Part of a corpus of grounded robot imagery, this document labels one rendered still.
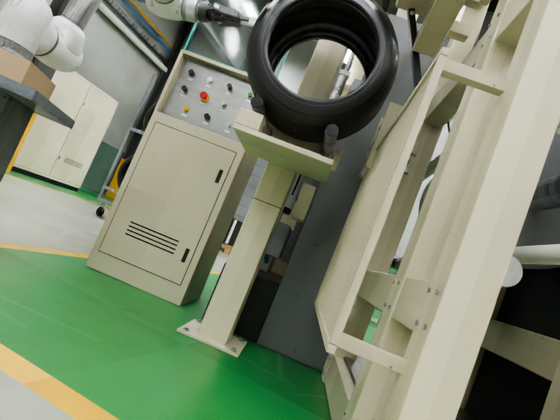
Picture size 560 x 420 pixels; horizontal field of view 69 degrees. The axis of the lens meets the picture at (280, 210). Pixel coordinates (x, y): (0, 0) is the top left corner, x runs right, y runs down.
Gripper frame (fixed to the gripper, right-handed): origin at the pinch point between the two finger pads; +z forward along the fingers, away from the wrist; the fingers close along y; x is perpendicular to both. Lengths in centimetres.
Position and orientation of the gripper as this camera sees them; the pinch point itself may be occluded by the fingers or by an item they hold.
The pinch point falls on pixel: (249, 21)
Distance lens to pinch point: 175.0
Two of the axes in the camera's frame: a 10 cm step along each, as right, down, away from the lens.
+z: 9.7, 2.4, -0.8
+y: 0.6, 1.2, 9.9
